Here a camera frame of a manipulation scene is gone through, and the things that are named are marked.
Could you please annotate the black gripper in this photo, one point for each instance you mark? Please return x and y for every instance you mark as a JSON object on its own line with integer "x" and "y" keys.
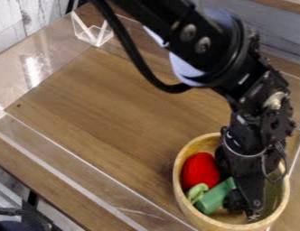
{"x": 253, "y": 139}

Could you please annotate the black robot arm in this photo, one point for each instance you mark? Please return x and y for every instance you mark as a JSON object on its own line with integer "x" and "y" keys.
{"x": 214, "y": 54}

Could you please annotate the clear acrylic corner bracket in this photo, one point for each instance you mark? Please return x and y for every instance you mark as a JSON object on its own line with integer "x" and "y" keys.
{"x": 95, "y": 35}

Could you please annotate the red plush strawberry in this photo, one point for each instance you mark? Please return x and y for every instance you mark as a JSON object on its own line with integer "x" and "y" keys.
{"x": 198, "y": 170}

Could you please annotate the clear acrylic barrier wall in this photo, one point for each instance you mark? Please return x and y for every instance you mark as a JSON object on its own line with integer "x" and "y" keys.
{"x": 97, "y": 140}

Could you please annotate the green rectangular block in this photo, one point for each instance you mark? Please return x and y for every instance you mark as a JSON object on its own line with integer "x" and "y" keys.
{"x": 209, "y": 199}

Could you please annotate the brown wooden bowl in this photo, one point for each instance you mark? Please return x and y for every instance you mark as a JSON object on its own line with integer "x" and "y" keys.
{"x": 221, "y": 220}

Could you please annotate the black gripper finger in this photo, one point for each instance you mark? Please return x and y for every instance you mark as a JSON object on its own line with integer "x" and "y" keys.
{"x": 233, "y": 202}
{"x": 261, "y": 196}

